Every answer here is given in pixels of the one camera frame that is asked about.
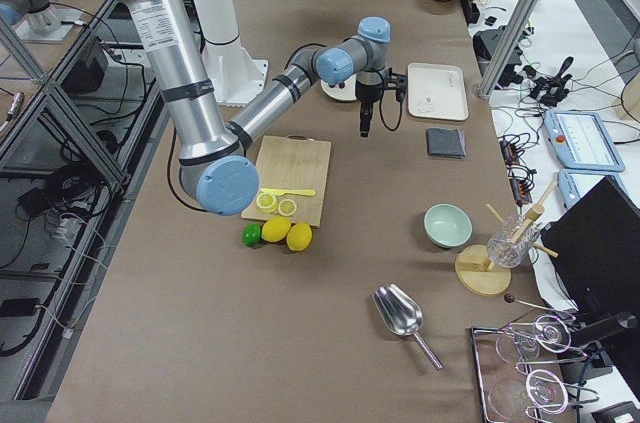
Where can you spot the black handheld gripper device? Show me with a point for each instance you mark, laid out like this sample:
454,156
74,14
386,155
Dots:
551,90

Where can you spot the lemon slice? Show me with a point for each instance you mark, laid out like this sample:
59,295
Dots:
287,207
266,202

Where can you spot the mint green bowl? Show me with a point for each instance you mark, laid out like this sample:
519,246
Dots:
447,226

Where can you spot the cream round plate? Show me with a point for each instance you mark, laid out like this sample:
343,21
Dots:
345,95

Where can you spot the aluminium frame post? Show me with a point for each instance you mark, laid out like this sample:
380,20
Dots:
513,30

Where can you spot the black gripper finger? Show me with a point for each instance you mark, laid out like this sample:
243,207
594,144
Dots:
365,117

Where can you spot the wire glass rack tray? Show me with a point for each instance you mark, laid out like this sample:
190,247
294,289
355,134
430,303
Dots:
518,371

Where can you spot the wooden mug tree stand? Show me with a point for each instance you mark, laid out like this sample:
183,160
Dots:
473,267

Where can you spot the grey folded cloth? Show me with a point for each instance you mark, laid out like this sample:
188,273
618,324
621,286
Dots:
446,143

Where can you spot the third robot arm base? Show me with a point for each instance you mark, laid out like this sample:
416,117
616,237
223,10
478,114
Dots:
36,21

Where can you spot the cream rabbit tray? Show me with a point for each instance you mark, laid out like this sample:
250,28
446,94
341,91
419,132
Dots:
436,91

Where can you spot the clear glass mug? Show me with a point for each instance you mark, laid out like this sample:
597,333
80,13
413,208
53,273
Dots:
512,242

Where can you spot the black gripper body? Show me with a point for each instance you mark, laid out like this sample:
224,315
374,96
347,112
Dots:
366,95

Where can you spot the metal scoop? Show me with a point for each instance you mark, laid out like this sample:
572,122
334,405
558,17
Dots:
403,317

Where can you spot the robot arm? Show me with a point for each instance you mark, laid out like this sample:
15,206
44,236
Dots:
213,168

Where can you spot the whole yellow lemon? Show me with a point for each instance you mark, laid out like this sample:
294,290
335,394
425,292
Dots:
299,237
276,229

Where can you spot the blue teach pendant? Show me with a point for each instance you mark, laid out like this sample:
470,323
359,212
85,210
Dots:
575,183
581,141

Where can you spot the bamboo cutting board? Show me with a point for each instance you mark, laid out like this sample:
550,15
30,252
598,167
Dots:
293,164

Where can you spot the green lime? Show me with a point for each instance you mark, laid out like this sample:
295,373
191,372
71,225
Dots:
251,234

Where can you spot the yellow plastic knife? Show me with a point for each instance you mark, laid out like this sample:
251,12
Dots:
284,191

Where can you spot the black monitor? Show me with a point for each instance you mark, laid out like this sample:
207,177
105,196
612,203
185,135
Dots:
597,241

